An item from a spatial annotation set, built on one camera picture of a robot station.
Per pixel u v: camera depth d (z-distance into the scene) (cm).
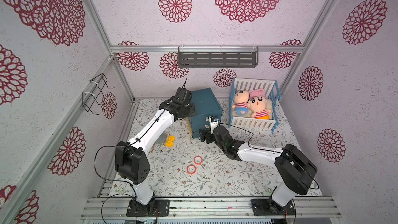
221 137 66
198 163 88
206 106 91
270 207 65
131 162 45
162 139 95
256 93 107
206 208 75
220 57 95
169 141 97
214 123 76
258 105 97
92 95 75
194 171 85
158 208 73
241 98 103
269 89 109
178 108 59
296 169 46
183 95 64
